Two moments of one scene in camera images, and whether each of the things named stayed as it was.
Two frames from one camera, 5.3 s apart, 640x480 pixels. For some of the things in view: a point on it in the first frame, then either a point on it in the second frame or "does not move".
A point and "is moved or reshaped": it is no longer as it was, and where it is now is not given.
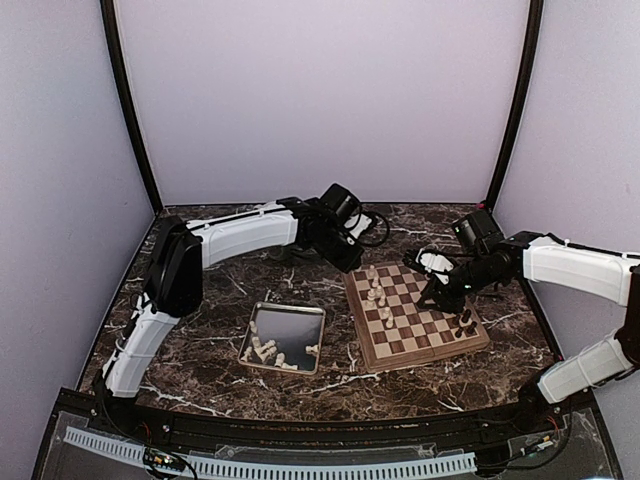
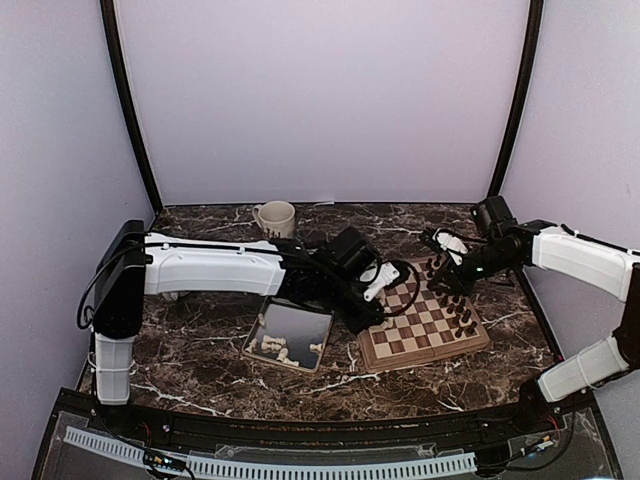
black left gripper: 349,262 → 372,316
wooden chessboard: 394,329 does not move
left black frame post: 131,99 does not move
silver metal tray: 284,336 is moved or reshaped
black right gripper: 448,302 → 450,273
